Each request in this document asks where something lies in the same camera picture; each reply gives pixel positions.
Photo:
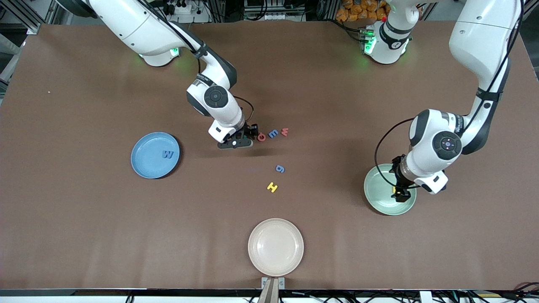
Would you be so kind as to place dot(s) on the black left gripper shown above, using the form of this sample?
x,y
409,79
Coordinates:
x,y
398,176

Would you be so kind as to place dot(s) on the green plate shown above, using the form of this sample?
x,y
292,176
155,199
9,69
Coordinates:
x,y
381,198

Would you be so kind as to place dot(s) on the white power strip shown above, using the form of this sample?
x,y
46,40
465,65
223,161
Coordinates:
x,y
183,7

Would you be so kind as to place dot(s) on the blue uppercase letter M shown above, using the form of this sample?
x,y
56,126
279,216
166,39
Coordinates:
x,y
167,154

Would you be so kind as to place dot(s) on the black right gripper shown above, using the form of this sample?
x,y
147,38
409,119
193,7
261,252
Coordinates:
x,y
250,131

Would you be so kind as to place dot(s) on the red uppercase letter Q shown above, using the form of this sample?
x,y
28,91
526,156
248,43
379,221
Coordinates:
x,y
258,136

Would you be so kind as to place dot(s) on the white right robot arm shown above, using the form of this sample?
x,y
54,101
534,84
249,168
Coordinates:
x,y
126,25

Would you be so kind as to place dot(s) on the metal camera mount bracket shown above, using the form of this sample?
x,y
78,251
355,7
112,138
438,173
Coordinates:
x,y
273,290

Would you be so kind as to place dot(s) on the blue plate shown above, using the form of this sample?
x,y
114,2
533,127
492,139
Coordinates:
x,y
149,162

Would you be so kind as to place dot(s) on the aluminium frame profile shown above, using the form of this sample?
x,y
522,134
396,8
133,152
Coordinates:
x,y
25,17

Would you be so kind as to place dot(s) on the yellow uppercase letter H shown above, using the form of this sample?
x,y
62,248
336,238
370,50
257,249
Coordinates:
x,y
272,187

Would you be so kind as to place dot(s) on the blue lowercase letter m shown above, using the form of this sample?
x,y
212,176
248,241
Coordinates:
x,y
273,134

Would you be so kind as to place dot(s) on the beige plate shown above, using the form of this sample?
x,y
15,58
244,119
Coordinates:
x,y
276,247

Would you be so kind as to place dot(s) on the blue lowercase letter g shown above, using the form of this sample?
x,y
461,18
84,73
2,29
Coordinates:
x,y
280,168

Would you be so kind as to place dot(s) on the orange snack bag pile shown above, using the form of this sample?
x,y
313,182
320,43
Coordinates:
x,y
358,10

